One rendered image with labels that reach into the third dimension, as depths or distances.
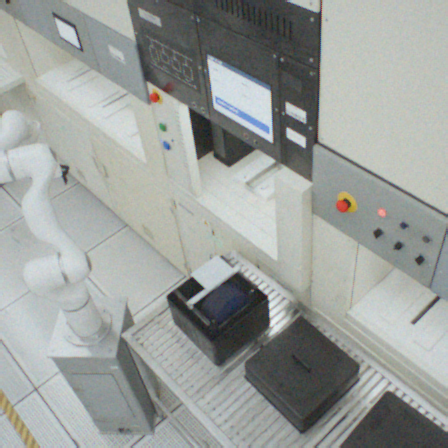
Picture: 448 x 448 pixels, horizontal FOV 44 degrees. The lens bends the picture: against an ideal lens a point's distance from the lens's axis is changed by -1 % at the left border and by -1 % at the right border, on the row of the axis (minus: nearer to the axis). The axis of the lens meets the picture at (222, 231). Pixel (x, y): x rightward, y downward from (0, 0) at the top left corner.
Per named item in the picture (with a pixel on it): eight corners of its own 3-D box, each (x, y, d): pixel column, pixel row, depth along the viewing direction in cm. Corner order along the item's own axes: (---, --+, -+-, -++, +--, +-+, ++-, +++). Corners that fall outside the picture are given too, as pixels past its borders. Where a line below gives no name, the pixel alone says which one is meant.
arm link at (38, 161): (52, 283, 203) (95, 270, 205) (49, 295, 192) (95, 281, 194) (4, 149, 188) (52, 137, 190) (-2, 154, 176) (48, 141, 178)
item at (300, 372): (242, 376, 202) (240, 358, 192) (300, 327, 213) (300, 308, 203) (302, 435, 186) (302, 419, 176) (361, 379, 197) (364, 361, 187)
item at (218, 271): (228, 288, 228) (220, 236, 204) (262, 318, 216) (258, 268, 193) (180, 323, 219) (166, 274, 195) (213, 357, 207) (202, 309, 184)
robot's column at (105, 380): (97, 434, 272) (45, 356, 216) (108, 381, 291) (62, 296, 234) (154, 435, 269) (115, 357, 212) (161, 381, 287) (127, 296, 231)
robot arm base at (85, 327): (59, 346, 218) (43, 320, 204) (70, 305, 231) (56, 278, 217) (106, 346, 216) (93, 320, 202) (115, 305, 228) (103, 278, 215)
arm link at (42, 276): (92, 306, 206) (72, 266, 189) (42, 321, 204) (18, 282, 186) (87, 282, 214) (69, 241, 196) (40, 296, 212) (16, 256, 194)
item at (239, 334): (225, 281, 231) (221, 255, 218) (272, 323, 216) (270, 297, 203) (172, 321, 221) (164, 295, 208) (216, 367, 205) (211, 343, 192)
